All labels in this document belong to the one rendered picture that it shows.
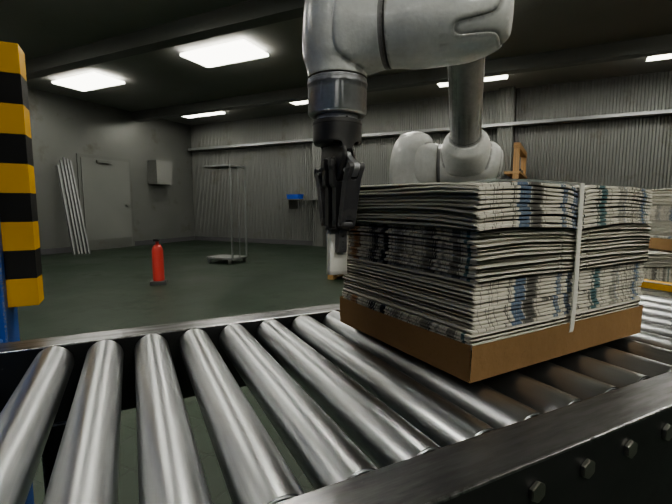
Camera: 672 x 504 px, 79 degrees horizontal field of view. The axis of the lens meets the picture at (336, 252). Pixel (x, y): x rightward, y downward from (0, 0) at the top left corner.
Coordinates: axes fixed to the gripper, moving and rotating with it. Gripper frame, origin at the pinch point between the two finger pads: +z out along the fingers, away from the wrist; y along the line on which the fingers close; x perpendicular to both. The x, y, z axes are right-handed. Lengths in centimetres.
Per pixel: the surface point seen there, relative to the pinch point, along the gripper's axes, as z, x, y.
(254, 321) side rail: 13.2, 10.0, 12.8
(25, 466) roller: 14.3, 37.7, -17.4
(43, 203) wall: -12, 188, 980
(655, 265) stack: 15, -144, 24
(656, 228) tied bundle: 1, -155, 30
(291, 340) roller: 13.1, 7.9, -0.4
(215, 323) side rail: 13.0, 16.6, 13.9
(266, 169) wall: -105, -305, 1027
